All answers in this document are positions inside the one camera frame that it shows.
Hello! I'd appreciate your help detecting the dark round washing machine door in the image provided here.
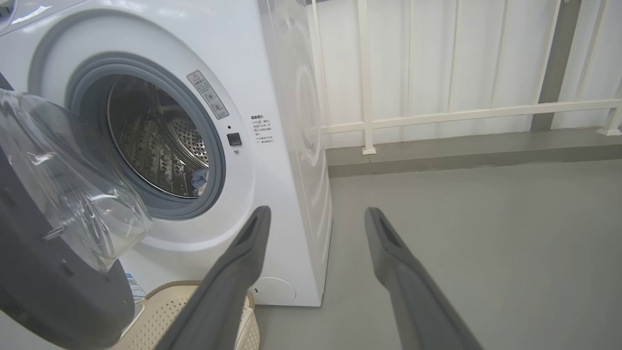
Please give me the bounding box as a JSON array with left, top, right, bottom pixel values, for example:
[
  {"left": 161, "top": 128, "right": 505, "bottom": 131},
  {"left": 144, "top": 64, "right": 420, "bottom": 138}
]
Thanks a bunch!
[{"left": 0, "top": 73, "right": 154, "bottom": 350}]

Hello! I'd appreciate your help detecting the blue cream orange garment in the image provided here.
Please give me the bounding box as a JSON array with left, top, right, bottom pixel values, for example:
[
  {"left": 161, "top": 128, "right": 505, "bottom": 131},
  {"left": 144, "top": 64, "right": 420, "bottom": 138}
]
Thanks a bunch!
[{"left": 191, "top": 168, "right": 210, "bottom": 196}]

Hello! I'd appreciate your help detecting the cream perforated laundry basket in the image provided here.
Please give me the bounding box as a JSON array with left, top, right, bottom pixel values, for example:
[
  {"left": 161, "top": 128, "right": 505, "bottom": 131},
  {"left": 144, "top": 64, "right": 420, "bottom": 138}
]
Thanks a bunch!
[{"left": 109, "top": 280, "right": 261, "bottom": 350}]

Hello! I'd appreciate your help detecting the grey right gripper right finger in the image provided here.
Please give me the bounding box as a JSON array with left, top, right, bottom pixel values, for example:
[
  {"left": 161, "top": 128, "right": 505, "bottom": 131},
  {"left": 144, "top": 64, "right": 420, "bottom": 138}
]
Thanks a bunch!
[{"left": 364, "top": 207, "right": 484, "bottom": 350}]

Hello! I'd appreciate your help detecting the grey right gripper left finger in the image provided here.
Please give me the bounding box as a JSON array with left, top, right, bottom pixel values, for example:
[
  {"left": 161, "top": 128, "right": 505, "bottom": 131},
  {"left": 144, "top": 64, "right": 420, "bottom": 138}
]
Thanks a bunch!
[{"left": 155, "top": 206, "right": 272, "bottom": 350}]

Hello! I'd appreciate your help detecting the white metal railing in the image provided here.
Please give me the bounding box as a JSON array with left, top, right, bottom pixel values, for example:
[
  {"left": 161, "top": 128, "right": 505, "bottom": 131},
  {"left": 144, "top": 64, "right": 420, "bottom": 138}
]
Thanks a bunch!
[{"left": 306, "top": 0, "right": 622, "bottom": 156}]

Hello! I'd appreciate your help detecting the white front-load washing machine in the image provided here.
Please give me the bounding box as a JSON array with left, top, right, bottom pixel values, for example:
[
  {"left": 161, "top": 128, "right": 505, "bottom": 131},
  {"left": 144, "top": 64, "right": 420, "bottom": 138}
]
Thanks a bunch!
[{"left": 0, "top": 0, "right": 335, "bottom": 350}]

